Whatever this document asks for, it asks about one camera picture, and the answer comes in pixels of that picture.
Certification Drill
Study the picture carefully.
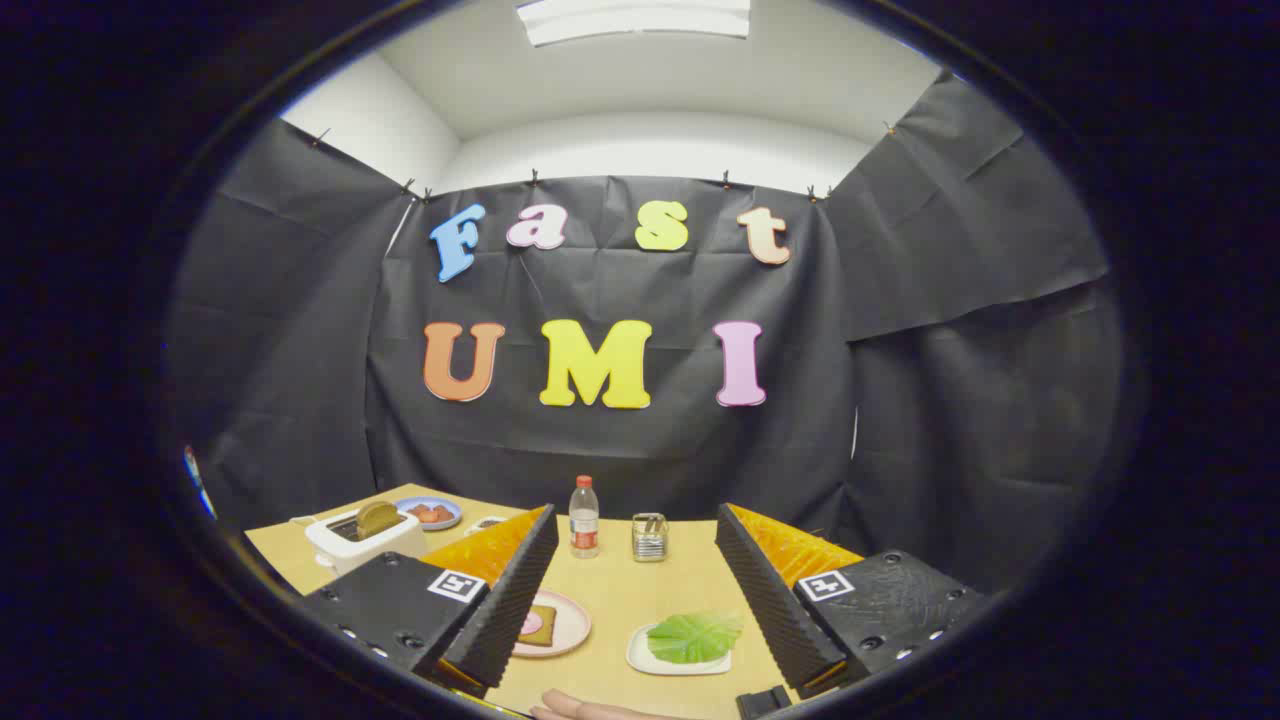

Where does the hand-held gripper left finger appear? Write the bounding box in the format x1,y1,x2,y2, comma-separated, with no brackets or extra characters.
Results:
300,503,561,701

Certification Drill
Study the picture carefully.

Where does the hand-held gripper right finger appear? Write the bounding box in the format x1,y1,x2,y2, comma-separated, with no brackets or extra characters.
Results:
714,502,986,701

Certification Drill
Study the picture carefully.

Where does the green lettuce leaf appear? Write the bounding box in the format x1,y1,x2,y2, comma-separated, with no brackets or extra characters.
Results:
647,612,744,665

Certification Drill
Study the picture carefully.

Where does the pink plate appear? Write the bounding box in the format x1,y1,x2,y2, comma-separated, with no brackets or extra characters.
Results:
512,588,593,658

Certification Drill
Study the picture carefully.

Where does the blue plate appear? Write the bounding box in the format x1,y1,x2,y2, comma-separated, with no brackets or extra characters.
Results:
396,496,463,531

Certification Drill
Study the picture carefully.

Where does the clear water bottle red cap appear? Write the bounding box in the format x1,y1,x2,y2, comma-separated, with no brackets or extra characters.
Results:
569,475,601,559

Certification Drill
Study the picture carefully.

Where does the small white plate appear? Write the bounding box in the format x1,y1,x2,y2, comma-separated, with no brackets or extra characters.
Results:
626,622,733,677

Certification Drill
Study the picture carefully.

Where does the white toaster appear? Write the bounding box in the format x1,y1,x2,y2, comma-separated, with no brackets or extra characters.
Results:
305,505,428,576

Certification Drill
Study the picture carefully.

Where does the black backdrop cloth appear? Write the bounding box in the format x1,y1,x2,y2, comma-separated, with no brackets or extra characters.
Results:
165,70,1126,601

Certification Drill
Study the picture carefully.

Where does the white and blue object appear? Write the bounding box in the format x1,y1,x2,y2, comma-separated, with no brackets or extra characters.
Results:
185,445,216,519

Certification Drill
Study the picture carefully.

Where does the ceiling light panel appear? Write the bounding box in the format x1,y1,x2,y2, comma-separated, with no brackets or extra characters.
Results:
515,0,751,47

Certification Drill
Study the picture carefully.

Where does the metal wire utensil holder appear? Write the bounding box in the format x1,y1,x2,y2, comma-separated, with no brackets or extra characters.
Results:
631,513,669,563

